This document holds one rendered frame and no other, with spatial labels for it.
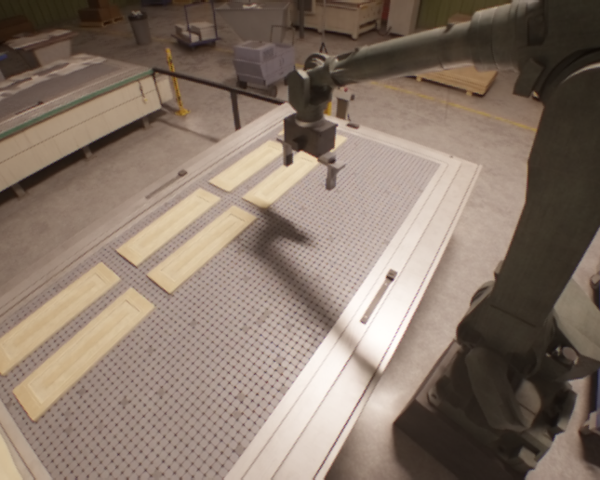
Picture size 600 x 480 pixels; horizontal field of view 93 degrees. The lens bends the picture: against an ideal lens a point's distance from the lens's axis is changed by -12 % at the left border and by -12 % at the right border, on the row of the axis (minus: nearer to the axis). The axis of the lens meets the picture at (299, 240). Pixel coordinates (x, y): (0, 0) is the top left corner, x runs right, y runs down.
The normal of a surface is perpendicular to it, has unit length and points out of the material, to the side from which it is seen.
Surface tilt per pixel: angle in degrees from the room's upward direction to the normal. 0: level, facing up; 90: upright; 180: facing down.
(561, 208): 81
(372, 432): 0
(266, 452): 0
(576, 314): 16
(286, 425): 0
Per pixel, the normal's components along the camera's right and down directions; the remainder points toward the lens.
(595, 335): 0.00, 0.02
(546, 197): -0.71, 0.40
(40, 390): -0.11, -0.55
